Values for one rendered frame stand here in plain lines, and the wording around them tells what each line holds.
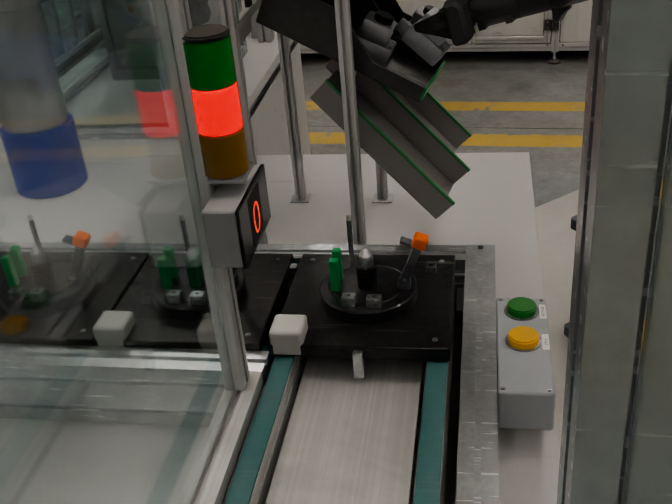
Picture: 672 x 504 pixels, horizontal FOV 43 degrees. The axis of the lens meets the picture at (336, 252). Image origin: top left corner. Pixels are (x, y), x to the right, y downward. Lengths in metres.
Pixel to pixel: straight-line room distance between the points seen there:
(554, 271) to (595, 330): 1.29
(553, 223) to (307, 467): 0.79
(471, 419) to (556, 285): 0.48
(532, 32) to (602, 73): 5.00
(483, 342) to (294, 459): 0.30
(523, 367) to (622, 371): 0.90
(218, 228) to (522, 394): 0.42
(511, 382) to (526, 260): 0.47
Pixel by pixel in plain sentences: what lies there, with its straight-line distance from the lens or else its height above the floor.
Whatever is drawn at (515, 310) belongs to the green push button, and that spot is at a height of 0.97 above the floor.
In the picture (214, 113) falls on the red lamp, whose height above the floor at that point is 1.34.
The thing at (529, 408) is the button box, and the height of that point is 0.94.
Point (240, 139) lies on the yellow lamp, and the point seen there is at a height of 1.30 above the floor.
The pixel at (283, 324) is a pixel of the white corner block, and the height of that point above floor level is 0.99.
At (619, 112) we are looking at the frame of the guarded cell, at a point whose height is 1.58.
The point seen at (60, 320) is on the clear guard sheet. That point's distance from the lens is 0.67.
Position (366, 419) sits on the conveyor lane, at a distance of 1.10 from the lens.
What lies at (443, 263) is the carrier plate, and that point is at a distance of 1.30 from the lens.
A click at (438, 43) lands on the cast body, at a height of 1.26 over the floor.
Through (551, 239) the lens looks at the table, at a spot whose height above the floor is 0.86.
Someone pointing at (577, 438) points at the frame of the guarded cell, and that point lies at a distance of 0.23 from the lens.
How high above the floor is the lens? 1.65
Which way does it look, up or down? 30 degrees down
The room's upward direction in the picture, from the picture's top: 5 degrees counter-clockwise
